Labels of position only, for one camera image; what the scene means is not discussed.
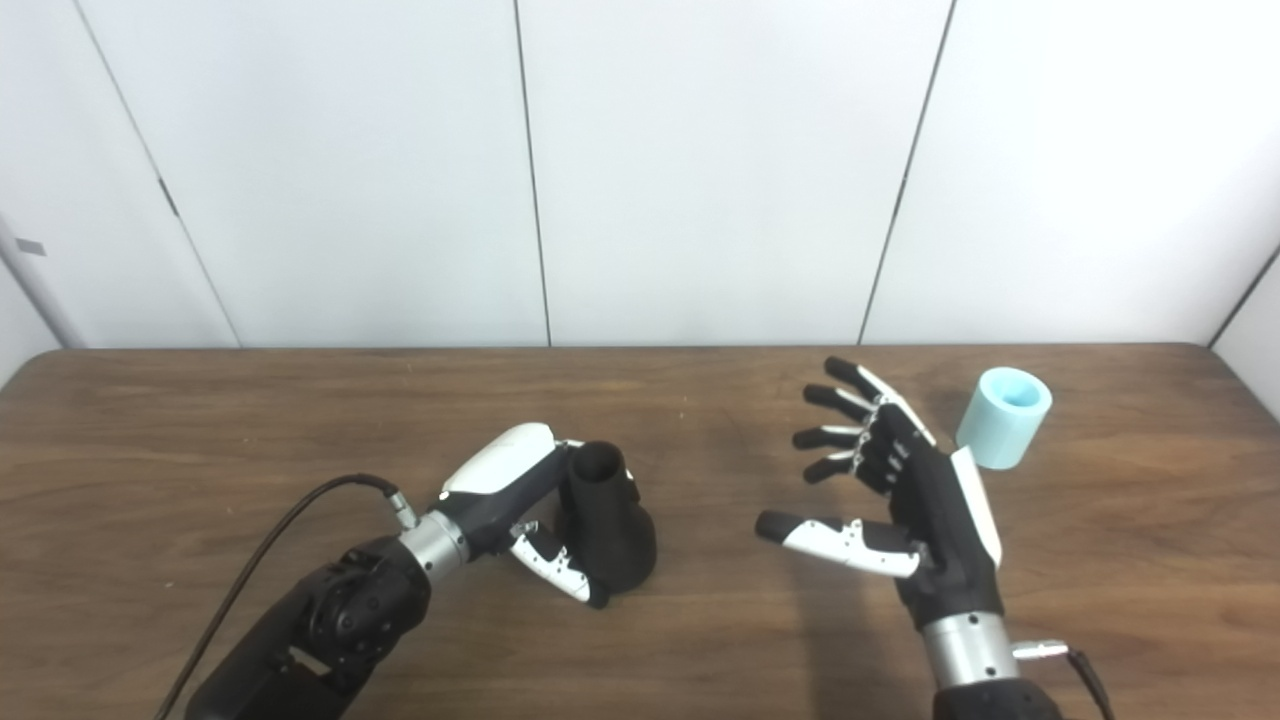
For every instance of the black and white left hand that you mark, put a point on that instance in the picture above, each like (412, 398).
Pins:
(500, 480)

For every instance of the black and white right hand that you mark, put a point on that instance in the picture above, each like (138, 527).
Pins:
(945, 540)

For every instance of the black flared nozzle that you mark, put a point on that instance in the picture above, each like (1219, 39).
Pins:
(610, 540)

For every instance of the small grey wall tag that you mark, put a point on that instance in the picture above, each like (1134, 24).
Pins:
(31, 246)

